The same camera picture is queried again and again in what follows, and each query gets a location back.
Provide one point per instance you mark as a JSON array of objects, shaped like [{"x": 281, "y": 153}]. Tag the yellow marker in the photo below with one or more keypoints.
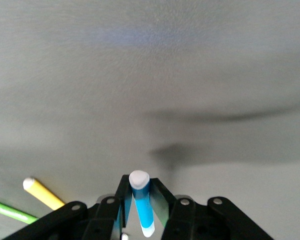
[{"x": 42, "y": 192}]

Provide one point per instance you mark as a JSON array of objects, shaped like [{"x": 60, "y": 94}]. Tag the blue marker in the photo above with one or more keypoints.
[{"x": 143, "y": 210}]

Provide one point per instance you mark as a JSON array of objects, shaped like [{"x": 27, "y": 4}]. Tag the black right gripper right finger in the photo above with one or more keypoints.
[{"x": 202, "y": 220}]

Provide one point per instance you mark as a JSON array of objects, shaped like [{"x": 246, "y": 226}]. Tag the green marker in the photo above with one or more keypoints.
[{"x": 10, "y": 211}]

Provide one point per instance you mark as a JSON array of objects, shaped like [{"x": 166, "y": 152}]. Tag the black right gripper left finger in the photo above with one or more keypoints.
[{"x": 102, "y": 220}]

